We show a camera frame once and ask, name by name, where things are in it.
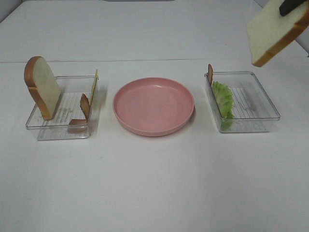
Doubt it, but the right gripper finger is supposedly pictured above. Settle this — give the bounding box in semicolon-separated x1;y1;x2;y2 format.
279;0;306;16

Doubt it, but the bread slice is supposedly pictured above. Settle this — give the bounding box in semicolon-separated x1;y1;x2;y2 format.
24;56;61;120
247;0;309;67

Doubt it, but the tray bacon strip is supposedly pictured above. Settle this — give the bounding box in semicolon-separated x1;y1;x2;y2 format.
208;64;213;86
67;93;90;133

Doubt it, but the green lettuce leaf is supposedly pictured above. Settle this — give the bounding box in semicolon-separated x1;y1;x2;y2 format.
212;81;234;130

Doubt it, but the yellow cheese slice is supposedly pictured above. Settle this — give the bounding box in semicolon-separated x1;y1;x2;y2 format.
89;69;98;105

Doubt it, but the right clear plastic tray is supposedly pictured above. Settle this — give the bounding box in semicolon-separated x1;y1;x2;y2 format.
204;72;281;133

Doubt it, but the clear plastic tray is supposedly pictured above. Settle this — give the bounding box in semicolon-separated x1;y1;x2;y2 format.
26;75;100;141
204;72;281;133

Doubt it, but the pink round plate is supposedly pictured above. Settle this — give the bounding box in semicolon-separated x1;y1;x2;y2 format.
112;77;195;137

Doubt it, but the left clear plastic tray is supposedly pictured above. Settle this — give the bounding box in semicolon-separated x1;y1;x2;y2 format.
26;75;100;141

